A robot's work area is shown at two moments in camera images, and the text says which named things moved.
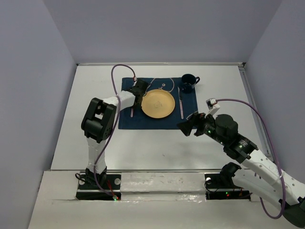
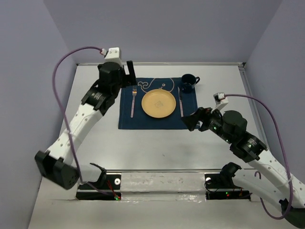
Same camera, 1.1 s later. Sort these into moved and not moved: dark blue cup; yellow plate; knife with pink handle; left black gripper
Moved: left black gripper
Not moved: dark blue cup; knife with pink handle; yellow plate
